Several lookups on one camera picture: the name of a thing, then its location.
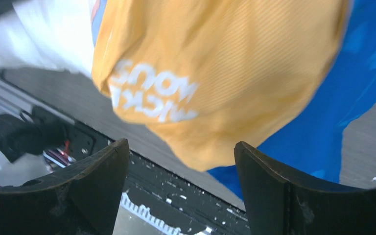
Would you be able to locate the orange pillowcase with white print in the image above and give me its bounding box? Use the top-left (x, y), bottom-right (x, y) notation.
top-left (91, 0), bottom-right (376, 200)

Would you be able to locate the white slotted cable duct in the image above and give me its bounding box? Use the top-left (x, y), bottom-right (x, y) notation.
top-left (119, 191), bottom-right (214, 235)

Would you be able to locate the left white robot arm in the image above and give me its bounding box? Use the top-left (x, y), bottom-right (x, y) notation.
top-left (0, 114), bottom-right (67, 187)

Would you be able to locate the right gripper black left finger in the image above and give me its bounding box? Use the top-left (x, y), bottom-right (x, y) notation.
top-left (0, 139), bottom-right (130, 235)

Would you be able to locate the white pillow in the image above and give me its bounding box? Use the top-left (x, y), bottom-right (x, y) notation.
top-left (0, 0), bottom-right (99, 77)

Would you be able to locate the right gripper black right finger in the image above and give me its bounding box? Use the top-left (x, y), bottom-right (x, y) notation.
top-left (234, 141), bottom-right (376, 235)

